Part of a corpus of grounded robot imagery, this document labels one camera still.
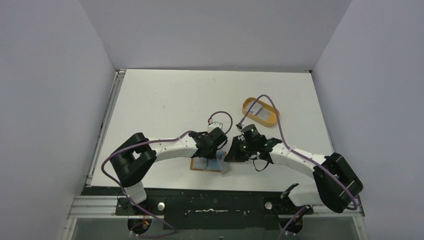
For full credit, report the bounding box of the yellow leather card holder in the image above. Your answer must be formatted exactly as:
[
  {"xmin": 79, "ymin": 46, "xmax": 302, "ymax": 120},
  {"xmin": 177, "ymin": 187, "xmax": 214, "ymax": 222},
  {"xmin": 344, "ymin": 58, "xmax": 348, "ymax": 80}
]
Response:
[{"xmin": 189, "ymin": 153, "xmax": 220, "ymax": 173}]

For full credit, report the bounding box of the silver credit card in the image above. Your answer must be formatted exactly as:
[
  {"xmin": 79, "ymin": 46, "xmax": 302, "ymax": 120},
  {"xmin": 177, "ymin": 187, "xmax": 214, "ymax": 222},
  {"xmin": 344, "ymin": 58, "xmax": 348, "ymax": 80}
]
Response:
[{"xmin": 216, "ymin": 151, "xmax": 230, "ymax": 175}]

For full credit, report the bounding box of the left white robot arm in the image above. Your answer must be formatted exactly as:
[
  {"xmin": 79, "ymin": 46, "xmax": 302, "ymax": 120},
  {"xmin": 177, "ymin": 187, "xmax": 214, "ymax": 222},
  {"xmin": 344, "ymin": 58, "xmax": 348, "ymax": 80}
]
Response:
[{"xmin": 101, "ymin": 127, "xmax": 228, "ymax": 215}]

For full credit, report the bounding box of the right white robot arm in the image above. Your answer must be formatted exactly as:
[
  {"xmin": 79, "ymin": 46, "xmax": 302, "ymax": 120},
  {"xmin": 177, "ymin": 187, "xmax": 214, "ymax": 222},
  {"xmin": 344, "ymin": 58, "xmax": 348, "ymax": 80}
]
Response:
[{"xmin": 224, "ymin": 124, "xmax": 364, "ymax": 214}]

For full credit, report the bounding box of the card in tray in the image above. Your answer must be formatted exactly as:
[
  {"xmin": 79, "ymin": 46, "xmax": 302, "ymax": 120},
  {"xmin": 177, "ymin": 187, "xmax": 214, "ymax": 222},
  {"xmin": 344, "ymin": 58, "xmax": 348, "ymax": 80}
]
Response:
[
  {"xmin": 246, "ymin": 100, "xmax": 263, "ymax": 116},
  {"xmin": 256, "ymin": 108, "xmax": 271, "ymax": 122}
]

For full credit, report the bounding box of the orange oval tray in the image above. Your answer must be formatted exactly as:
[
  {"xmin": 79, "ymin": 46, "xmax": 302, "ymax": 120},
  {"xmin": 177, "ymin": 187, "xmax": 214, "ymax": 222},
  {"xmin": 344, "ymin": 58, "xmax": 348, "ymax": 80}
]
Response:
[{"xmin": 247, "ymin": 100, "xmax": 280, "ymax": 128}]

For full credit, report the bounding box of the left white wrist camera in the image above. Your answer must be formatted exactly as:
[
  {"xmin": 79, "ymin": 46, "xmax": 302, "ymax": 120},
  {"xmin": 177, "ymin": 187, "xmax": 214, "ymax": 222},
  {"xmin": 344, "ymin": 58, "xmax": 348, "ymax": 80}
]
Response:
[{"xmin": 206, "ymin": 121, "xmax": 223, "ymax": 133}]

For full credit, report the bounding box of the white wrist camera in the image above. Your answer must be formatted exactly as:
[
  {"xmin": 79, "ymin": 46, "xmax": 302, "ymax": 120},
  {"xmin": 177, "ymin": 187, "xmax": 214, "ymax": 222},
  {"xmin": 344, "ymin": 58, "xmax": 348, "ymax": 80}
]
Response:
[
  {"xmin": 236, "ymin": 122, "xmax": 245, "ymax": 131},
  {"xmin": 206, "ymin": 121, "xmax": 223, "ymax": 133}
]

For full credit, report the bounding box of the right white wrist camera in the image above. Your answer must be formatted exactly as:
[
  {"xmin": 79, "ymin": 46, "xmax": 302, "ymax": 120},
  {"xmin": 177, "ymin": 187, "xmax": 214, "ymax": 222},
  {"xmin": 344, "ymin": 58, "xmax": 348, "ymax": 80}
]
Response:
[{"xmin": 236, "ymin": 122, "xmax": 245, "ymax": 131}]

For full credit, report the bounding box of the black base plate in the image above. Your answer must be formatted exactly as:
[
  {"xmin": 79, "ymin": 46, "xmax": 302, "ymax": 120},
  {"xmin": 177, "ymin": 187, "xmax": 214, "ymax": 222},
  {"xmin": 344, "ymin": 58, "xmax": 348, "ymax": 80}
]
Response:
[{"xmin": 81, "ymin": 187, "xmax": 316, "ymax": 233}]

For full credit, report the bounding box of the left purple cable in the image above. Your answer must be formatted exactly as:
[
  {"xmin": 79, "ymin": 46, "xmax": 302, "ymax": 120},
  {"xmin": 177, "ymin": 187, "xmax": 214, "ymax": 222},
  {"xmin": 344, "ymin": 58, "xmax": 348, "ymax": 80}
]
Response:
[{"xmin": 100, "ymin": 110, "xmax": 234, "ymax": 239}]

